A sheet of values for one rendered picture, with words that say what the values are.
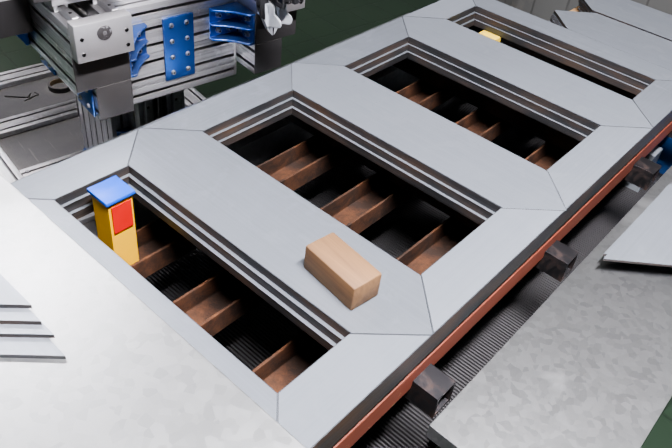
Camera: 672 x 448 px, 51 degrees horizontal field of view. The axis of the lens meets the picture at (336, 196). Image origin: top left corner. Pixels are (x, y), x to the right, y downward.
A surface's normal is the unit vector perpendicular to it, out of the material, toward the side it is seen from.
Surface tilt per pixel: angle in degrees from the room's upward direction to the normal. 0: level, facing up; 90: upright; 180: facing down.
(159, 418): 0
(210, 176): 0
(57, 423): 0
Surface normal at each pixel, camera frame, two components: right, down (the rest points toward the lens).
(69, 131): 0.10, -0.77
